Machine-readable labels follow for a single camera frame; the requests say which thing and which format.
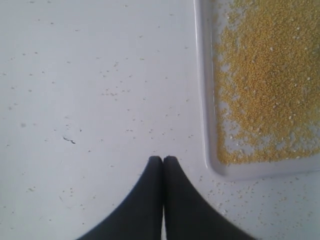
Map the white square tray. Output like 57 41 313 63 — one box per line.
194 0 320 182

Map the yellow millet in tray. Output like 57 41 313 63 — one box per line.
213 0 320 165

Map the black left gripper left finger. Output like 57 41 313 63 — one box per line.
80 156 163 240

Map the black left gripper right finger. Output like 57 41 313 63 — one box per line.
163 156 254 240

